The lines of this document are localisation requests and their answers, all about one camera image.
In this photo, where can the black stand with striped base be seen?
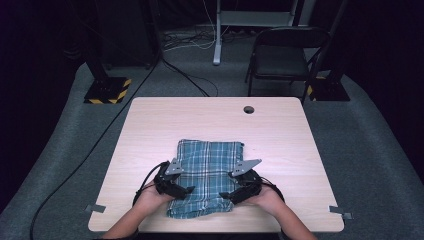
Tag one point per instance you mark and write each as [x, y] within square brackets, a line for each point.
[106, 90]
[330, 90]

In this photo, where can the black equipment cabinet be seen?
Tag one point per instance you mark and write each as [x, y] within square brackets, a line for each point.
[126, 33]

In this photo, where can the black folding chair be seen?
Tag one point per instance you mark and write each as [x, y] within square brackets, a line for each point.
[281, 60]

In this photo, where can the white metal stand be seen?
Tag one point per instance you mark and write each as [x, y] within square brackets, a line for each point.
[217, 40]

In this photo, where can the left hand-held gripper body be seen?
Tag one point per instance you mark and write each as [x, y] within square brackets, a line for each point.
[168, 181]

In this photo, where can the person's right hand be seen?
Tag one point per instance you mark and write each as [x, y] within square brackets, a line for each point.
[266, 201]

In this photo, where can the blue plaid shirt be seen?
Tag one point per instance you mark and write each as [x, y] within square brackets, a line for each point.
[206, 166]

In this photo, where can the round black table grommet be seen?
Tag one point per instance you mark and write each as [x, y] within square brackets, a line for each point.
[249, 109]

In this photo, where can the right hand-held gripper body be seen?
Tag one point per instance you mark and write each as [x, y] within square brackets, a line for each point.
[248, 185]

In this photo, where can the person's left hand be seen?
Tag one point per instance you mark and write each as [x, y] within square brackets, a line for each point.
[150, 200]

